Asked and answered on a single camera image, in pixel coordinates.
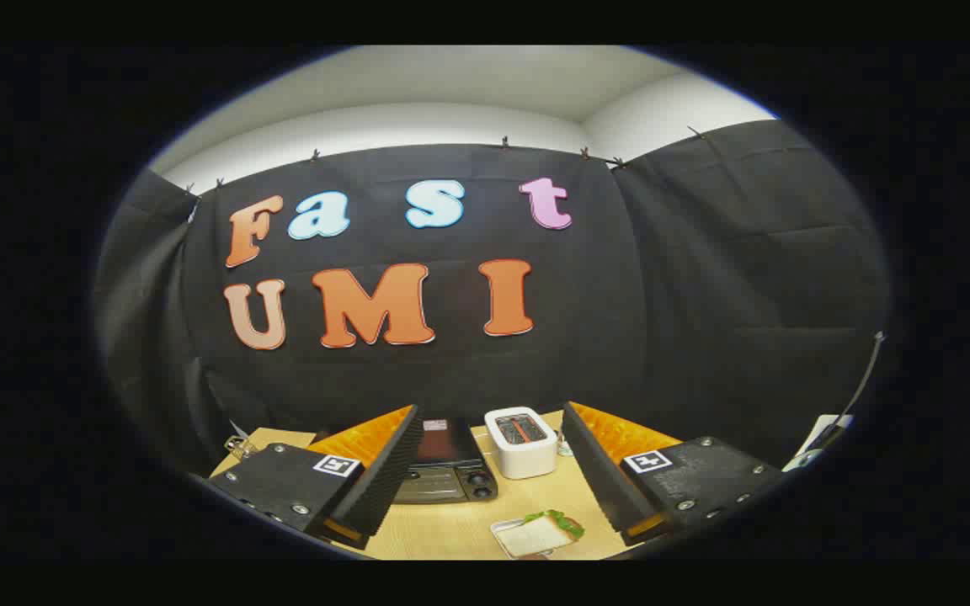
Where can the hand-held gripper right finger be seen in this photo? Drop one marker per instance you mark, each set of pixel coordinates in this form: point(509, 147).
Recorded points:
point(599, 480)

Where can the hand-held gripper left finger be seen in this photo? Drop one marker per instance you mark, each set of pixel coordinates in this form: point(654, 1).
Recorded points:
point(384, 480)

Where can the black toaster oven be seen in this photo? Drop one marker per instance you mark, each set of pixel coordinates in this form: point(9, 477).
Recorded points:
point(449, 481)

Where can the lettuce sandwich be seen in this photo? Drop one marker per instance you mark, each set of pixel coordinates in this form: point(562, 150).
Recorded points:
point(540, 532)

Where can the white pop-up toaster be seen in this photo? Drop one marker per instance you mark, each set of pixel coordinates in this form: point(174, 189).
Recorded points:
point(521, 446)

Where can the white rectangular tray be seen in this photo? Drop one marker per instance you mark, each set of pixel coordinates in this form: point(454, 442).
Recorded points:
point(499, 530)

